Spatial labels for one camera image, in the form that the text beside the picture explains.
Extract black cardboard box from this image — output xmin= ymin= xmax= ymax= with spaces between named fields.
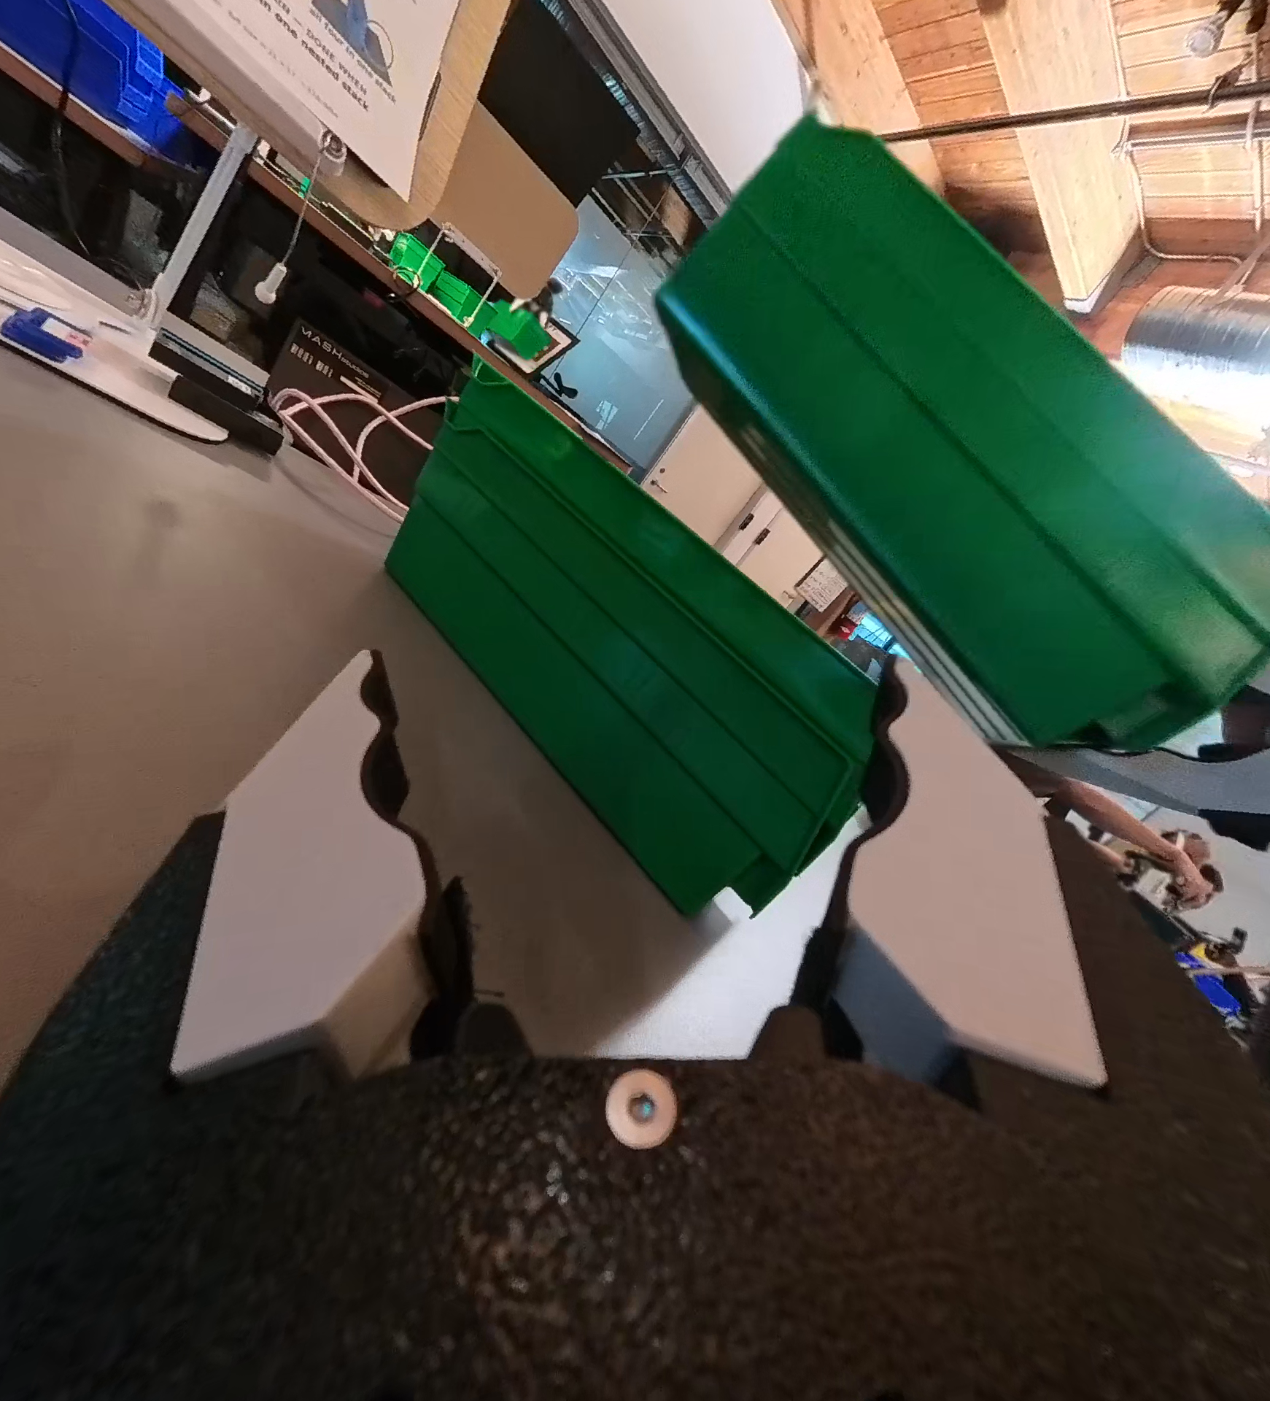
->
xmin=265 ymin=318 xmax=451 ymax=472

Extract brown cardboard panel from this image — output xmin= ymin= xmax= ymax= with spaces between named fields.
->
xmin=432 ymin=105 xmax=581 ymax=302

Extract framed fiducial tag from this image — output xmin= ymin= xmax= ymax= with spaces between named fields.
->
xmin=504 ymin=318 xmax=581 ymax=380

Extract instruction poster board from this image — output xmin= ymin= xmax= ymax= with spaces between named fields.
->
xmin=120 ymin=0 xmax=515 ymax=232

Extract black wall screen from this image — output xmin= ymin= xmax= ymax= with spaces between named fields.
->
xmin=476 ymin=0 xmax=637 ymax=210

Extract white hanging cord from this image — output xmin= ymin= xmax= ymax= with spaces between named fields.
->
xmin=252 ymin=137 xmax=346 ymax=305

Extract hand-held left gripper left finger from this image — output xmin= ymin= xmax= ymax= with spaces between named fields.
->
xmin=167 ymin=649 xmax=477 ymax=1085

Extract black flat box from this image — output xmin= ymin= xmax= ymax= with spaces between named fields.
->
xmin=170 ymin=375 xmax=286 ymax=456

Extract small blue box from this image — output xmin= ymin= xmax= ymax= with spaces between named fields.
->
xmin=0 ymin=309 xmax=90 ymax=361

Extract wooden workbench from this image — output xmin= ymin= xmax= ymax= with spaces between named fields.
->
xmin=170 ymin=105 xmax=637 ymax=472
xmin=0 ymin=0 xmax=160 ymax=172

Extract stack of blue bins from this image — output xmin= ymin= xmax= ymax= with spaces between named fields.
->
xmin=0 ymin=0 xmax=210 ymax=150

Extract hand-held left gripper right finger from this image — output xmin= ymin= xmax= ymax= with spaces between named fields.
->
xmin=799 ymin=658 xmax=1111 ymax=1093

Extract metal air duct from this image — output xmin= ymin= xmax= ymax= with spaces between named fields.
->
xmin=1121 ymin=288 xmax=1270 ymax=380

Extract pink cable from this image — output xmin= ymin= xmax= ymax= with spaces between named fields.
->
xmin=274 ymin=393 xmax=451 ymax=519

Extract green bins clear case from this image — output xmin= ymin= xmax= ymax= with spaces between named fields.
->
xmin=388 ymin=225 xmax=505 ymax=292

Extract white door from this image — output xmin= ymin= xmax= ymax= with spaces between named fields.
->
xmin=640 ymin=411 xmax=767 ymax=550
xmin=717 ymin=487 xmax=824 ymax=615

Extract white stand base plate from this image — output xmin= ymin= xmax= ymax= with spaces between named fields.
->
xmin=0 ymin=127 xmax=264 ymax=446

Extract small green bin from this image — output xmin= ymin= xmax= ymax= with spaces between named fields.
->
xmin=432 ymin=269 xmax=549 ymax=358

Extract green plastic bin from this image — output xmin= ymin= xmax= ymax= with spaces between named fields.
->
xmin=384 ymin=454 xmax=867 ymax=920
xmin=450 ymin=356 xmax=883 ymax=768
xmin=422 ymin=406 xmax=877 ymax=834
xmin=654 ymin=115 xmax=1270 ymax=752

